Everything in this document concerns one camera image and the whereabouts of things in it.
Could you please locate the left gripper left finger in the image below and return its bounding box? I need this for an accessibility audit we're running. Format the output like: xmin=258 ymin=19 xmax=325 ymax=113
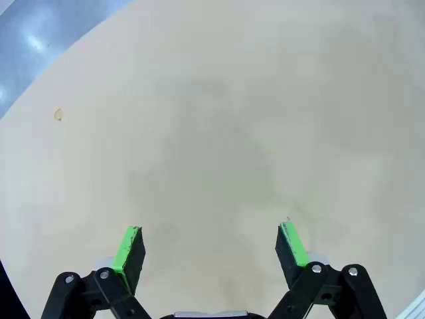
xmin=41 ymin=225 xmax=157 ymax=319

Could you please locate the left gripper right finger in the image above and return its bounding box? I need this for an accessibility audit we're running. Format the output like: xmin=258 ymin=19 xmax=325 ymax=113
xmin=265 ymin=221 xmax=388 ymax=319

